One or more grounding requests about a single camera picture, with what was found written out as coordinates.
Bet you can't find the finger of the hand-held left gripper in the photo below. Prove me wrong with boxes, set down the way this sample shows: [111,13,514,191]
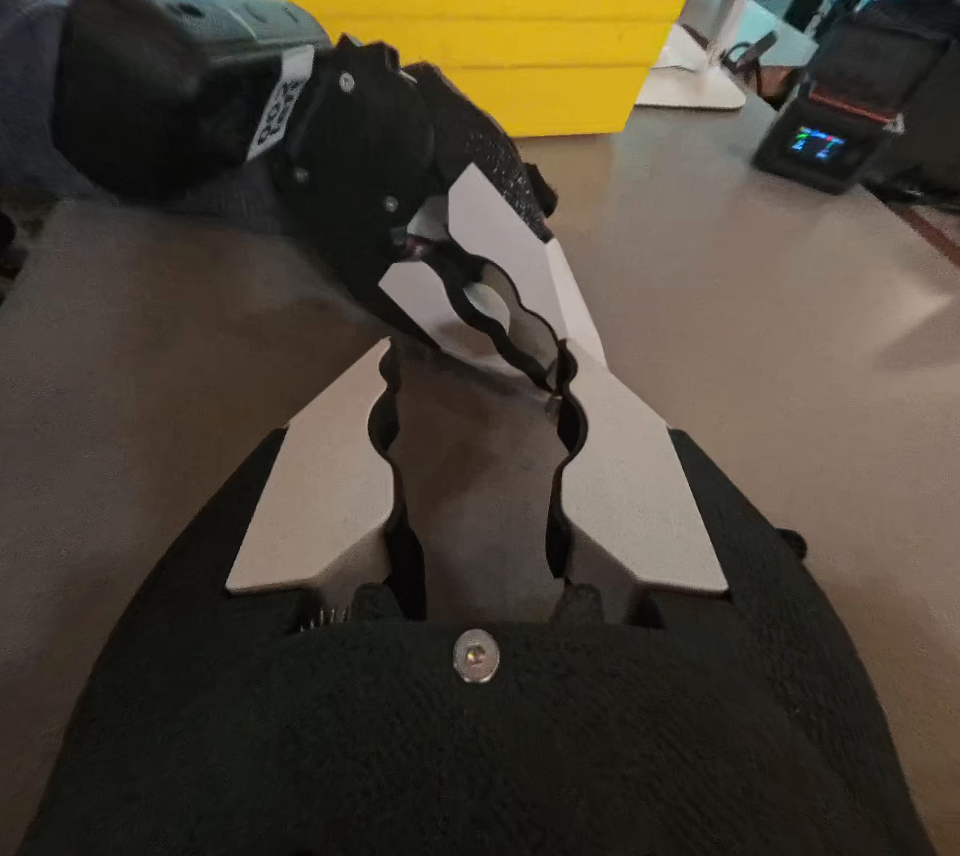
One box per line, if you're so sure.
[377,260,560,394]
[408,161,610,368]

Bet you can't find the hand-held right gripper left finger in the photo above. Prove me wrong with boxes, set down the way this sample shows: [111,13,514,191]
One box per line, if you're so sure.
[223,337,427,621]

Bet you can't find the black battery charging case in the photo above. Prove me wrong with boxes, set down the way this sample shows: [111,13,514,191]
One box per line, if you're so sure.
[751,1,952,196]

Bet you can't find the white board stand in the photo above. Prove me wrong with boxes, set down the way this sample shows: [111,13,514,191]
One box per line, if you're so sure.
[633,0,798,112]

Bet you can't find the person's left forearm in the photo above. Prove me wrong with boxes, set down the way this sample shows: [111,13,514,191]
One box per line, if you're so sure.
[0,0,301,257]

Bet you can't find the yellow plastic bin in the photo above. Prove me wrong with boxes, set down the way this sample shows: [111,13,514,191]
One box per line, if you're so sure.
[212,0,708,139]

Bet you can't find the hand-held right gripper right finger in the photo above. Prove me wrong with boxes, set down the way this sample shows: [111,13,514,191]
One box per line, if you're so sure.
[546,337,730,622]

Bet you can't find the black cable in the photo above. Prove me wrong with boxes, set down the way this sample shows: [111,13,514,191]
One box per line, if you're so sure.
[716,30,798,103]

